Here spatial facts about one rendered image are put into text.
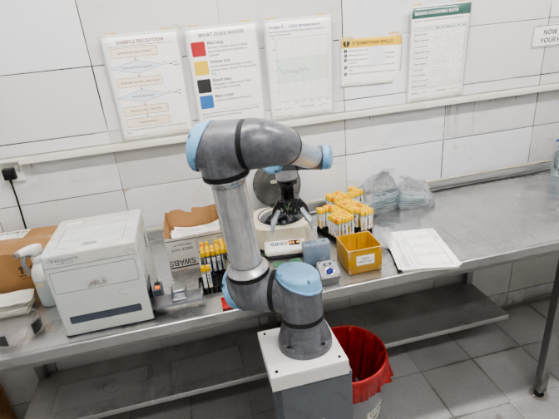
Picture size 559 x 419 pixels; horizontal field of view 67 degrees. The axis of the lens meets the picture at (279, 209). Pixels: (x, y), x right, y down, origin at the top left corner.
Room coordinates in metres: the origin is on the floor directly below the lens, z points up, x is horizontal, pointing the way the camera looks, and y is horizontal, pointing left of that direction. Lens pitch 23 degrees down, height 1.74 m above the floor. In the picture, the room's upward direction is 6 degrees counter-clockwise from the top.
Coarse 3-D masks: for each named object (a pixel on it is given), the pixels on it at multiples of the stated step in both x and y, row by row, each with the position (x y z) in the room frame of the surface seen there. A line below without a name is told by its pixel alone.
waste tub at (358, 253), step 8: (360, 232) 1.47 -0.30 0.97; (368, 232) 1.47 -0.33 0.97; (344, 240) 1.46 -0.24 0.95; (352, 240) 1.46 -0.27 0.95; (360, 240) 1.47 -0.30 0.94; (368, 240) 1.47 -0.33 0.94; (376, 240) 1.39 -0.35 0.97; (344, 248) 1.36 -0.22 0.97; (352, 248) 1.46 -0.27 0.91; (360, 248) 1.47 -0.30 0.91; (368, 248) 1.34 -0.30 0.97; (376, 248) 1.34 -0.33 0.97; (344, 256) 1.36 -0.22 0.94; (352, 256) 1.33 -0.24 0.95; (360, 256) 1.33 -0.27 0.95; (368, 256) 1.34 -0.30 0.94; (376, 256) 1.34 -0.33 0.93; (344, 264) 1.37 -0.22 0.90; (352, 264) 1.33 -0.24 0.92; (360, 264) 1.33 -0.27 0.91; (368, 264) 1.34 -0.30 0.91; (376, 264) 1.34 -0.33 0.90; (352, 272) 1.33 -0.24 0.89; (360, 272) 1.33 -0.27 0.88
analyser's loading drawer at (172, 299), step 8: (200, 288) 1.24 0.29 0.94; (160, 296) 1.25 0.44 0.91; (168, 296) 1.25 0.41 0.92; (176, 296) 1.24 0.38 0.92; (184, 296) 1.24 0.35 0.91; (192, 296) 1.23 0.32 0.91; (200, 296) 1.23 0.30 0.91; (152, 304) 1.21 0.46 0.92; (160, 304) 1.20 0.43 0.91; (168, 304) 1.20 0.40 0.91; (176, 304) 1.20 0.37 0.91
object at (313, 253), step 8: (312, 240) 1.44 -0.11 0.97; (320, 240) 1.43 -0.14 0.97; (328, 240) 1.43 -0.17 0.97; (304, 248) 1.40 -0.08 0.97; (312, 248) 1.40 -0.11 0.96; (320, 248) 1.41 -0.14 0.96; (328, 248) 1.41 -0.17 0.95; (304, 256) 1.40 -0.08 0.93; (312, 256) 1.40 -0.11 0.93; (320, 256) 1.41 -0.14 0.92; (328, 256) 1.41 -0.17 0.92; (312, 264) 1.40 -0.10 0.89
